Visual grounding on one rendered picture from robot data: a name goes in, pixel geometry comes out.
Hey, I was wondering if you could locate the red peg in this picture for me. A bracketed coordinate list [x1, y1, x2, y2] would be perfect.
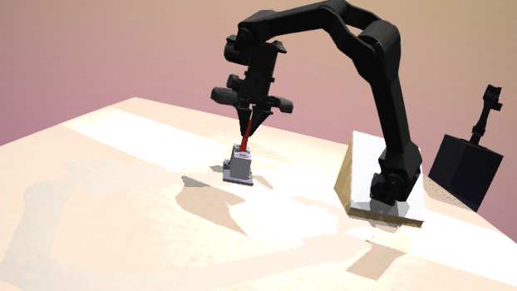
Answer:
[239, 120, 252, 152]

